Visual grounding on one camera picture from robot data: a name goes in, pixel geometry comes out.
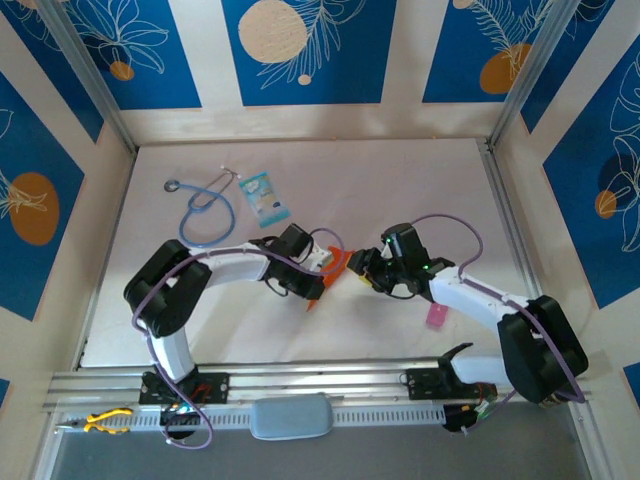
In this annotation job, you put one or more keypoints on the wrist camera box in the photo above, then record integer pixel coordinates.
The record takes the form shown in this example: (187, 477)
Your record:
(295, 241)
(405, 247)

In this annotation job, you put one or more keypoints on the blue stethoscope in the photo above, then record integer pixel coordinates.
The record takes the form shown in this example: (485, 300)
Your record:
(172, 185)

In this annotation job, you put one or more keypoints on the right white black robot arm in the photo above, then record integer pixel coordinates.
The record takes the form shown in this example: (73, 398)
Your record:
(470, 300)

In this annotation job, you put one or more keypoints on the grey blue pouch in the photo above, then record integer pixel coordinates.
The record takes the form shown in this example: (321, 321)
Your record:
(292, 417)

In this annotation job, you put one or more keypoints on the pink plastic case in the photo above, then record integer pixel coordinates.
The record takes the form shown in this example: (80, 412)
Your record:
(436, 316)

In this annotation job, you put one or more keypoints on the aluminium mounting rail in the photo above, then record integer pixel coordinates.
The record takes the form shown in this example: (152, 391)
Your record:
(325, 380)

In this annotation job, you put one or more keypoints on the aluminium side rail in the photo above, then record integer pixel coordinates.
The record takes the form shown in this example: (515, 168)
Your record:
(505, 210)

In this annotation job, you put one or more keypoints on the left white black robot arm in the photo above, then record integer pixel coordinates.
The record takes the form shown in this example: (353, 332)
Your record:
(235, 270)

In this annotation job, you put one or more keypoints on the light blue snack packet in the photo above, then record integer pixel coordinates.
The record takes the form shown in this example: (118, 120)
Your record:
(265, 200)

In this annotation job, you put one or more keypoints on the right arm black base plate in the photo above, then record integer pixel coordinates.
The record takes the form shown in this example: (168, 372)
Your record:
(425, 385)

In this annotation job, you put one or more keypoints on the small bottle with black cap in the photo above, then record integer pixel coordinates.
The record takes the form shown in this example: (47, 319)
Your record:
(550, 401)

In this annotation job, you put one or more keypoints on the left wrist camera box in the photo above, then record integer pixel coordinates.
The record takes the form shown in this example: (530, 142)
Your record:
(295, 241)

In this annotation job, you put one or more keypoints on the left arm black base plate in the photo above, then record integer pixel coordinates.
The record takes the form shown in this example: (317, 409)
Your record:
(215, 387)

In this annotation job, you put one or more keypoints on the orange paper sheet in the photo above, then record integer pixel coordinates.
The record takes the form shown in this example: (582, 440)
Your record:
(336, 267)

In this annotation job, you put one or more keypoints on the aluminium frame post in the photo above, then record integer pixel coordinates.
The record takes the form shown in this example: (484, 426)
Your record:
(525, 75)
(95, 85)

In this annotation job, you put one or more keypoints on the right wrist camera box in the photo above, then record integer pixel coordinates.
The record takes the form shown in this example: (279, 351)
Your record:
(405, 247)

